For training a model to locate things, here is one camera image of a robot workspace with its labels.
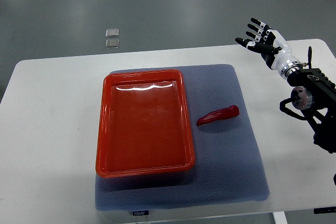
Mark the blue table label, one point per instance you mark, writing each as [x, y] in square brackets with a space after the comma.
[140, 213]

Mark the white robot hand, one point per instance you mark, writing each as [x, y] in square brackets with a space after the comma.
[276, 51]

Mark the white table leg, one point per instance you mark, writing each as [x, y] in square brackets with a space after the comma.
[279, 217]

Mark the red pepper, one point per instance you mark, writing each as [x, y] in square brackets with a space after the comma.
[221, 114]

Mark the blue-grey mesh mat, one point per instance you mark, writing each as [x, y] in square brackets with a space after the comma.
[228, 166]

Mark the red plastic tray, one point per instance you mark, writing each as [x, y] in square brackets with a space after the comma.
[144, 126]

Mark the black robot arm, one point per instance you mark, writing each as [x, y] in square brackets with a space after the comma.
[313, 96]

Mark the upper metal floor plate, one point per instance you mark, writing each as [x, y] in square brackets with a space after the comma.
[112, 32]

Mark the dark label right edge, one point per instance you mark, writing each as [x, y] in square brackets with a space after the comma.
[325, 210]

